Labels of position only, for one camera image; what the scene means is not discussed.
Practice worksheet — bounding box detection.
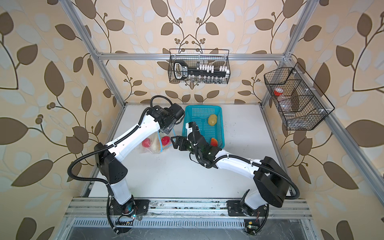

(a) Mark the red toy tomato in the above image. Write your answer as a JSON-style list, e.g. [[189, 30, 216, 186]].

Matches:
[[142, 138, 151, 148]]

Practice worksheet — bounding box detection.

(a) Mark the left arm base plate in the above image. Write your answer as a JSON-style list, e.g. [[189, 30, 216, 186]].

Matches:
[[108, 197, 150, 217]]

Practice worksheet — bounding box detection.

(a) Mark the teal plastic basket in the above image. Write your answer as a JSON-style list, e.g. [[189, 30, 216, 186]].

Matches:
[[184, 105, 225, 149]]

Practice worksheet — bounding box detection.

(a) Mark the clear zip top bag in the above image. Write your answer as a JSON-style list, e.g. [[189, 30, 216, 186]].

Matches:
[[138, 131, 175, 154]]

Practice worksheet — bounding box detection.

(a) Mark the red toy apple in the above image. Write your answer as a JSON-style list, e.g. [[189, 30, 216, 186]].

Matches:
[[161, 136, 171, 146]]

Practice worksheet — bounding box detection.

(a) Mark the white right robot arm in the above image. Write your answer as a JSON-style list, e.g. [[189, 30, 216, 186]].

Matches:
[[171, 122, 300, 216]]

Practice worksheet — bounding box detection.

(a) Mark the side black wire basket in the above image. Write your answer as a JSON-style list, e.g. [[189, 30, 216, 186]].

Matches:
[[264, 63, 335, 131]]

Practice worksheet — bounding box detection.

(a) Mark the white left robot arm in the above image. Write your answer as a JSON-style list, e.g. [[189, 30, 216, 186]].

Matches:
[[67, 95, 185, 212]]

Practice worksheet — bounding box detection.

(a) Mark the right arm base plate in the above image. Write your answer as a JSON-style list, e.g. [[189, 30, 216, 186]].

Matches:
[[227, 200, 267, 218]]

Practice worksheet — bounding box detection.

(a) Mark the back black wire basket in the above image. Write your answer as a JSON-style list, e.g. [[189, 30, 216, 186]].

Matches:
[[168, 48, 231, 85]]

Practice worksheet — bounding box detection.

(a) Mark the red capped clear bottle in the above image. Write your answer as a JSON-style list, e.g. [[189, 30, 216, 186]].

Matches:
[[274, 88, 290, 103]]

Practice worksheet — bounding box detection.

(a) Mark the white toy radish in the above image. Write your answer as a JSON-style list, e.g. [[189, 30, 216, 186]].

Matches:
[[151, 138, 161, 153]]

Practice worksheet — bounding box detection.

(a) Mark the yellow toy potato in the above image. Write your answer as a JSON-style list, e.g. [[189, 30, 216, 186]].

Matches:
[[208, 114, 218, 126]]

